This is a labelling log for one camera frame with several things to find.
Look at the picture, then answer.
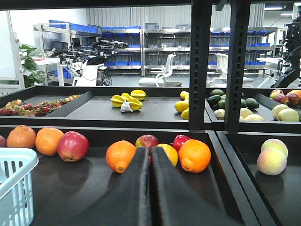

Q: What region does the bruised red apple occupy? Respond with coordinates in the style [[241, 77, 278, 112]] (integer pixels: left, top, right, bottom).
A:
[[135, 134, 160, 149]]

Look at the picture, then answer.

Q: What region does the red apple far left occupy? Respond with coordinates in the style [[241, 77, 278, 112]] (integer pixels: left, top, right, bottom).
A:
[[57, 131, 89, 162]]

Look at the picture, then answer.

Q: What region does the white garlic bulb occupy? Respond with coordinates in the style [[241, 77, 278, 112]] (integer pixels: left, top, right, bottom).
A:
[[120, 101, 133, 113]]

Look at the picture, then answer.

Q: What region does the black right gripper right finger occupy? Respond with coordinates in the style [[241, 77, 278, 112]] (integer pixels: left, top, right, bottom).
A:
[[151, 147, 244, 226]]

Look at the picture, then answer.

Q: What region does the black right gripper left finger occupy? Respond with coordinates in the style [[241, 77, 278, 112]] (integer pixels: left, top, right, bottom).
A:
[[70, 147, 151, 226]]

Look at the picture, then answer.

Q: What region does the peach front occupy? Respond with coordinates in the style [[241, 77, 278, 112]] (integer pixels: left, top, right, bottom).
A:
[[257, 147, 287, 176]]

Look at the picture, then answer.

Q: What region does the orange far left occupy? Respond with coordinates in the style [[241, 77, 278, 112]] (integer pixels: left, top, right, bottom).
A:
[[7, 125, 36, 148]]

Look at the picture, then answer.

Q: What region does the peach back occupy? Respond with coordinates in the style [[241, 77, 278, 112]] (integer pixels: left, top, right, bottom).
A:
[[261, 138, 288, 157]]

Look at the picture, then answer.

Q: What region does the light blue plastic basket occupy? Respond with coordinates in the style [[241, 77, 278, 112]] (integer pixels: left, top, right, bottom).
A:
[[0, 147, 39, 226]]

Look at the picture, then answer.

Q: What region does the black wooden display stand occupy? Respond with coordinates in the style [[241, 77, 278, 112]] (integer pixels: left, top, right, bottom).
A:
[[0, 0, 301, 226]]

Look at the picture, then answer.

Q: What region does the black shelf upright post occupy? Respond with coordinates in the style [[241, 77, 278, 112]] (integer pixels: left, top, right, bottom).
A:
[[188, 0, 213, 130]]

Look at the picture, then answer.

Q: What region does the peach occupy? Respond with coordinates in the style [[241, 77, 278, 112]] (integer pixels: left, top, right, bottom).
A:
[[257, 147, 287, 176], [261, 138, 288, 157]]

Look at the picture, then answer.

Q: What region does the yellow orange fruit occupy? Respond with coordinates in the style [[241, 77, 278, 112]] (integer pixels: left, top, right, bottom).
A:
[[157, 144, 179, 167]]

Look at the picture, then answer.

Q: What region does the red bell pepper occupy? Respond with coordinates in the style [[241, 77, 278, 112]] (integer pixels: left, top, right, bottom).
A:
[[170, 134, 191, 152]]

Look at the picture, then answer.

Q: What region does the orange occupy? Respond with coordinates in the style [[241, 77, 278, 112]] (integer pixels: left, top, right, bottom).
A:
[[35, 127, 64, 156], [7, 125, 36, 148], [178, 139, 211, 173], [106, 140, 136, 173]]

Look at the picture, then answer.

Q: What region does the orange right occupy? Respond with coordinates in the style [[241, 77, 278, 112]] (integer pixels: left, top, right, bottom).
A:
[[178, 139, 211, 173]]

